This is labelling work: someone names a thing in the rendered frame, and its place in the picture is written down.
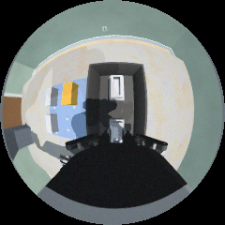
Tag yellow rectangular block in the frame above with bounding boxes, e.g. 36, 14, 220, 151
62, 82, 79, 105

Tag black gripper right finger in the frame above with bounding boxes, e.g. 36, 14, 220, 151
122, 128, 168, 156

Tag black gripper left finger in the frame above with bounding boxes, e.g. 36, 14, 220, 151
65, 128, 111, 159

